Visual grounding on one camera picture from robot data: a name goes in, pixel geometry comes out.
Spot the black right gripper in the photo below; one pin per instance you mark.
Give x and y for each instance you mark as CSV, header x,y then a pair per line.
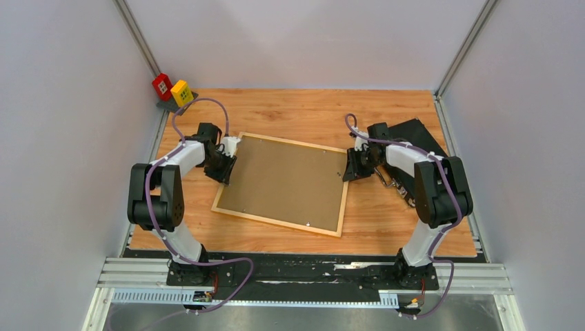
x,y
353,169

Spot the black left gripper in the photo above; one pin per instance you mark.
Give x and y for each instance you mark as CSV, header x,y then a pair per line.
x,y
224,175

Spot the brown cardboard backing sheet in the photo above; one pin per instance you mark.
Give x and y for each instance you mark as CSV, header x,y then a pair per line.
x,y
283,182

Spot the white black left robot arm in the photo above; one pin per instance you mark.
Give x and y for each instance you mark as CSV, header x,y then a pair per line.
x,y
156,196

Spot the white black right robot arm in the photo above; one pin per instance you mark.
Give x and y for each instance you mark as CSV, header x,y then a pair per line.
x,y
440,190

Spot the yellow toy house block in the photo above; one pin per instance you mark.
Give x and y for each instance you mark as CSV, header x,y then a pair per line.
x,y
181,93

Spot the red toy house block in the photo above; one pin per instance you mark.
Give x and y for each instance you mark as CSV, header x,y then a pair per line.
x,y
162,85

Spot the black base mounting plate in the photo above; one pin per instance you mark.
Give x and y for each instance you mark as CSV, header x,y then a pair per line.
x,y
296,277

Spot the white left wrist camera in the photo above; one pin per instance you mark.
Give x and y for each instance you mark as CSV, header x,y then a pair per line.
x,y
229,145

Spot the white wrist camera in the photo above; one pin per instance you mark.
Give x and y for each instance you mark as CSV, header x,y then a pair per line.
x,y
229,145
361,141

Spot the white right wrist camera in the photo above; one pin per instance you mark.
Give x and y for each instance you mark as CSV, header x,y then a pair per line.
x,y
361,141

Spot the grey toy base plate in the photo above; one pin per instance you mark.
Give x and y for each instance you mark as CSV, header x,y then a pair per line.
x,y
169,105

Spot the aluminium rail right table edge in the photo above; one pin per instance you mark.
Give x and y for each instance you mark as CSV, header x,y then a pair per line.
x,y
453,149

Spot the aluminium front rail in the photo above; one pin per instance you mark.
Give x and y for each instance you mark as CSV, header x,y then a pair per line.
x,y
130,280

